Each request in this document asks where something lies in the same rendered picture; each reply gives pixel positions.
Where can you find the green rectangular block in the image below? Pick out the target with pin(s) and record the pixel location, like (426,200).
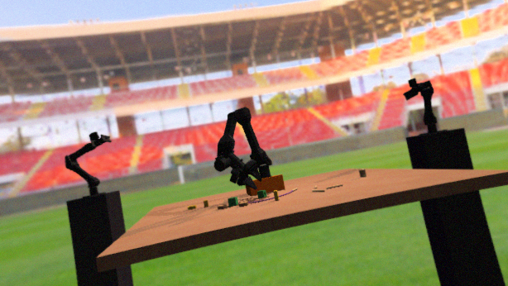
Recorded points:
(233,201)

